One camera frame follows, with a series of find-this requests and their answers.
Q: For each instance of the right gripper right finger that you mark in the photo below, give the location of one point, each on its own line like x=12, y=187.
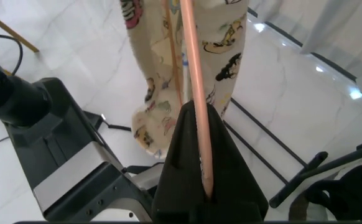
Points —
x=237, y=193

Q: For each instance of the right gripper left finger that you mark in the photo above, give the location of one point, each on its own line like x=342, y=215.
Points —
x=178, y=186

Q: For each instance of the cream printed garment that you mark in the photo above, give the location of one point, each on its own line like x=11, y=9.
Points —
x=156, y=93

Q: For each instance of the pink clothes hanger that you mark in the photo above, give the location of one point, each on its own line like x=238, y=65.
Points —
x=196, y=77

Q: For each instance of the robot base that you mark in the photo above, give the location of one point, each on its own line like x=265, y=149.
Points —
x=66, y=161

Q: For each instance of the black clothes rack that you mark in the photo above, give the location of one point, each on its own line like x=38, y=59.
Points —
x=296, y=183

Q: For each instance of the white laundry basket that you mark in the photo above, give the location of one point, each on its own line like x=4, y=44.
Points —
x=299, y=205

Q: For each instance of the white wooden-legged chair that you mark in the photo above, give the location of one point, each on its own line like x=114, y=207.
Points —
x=16, y=36

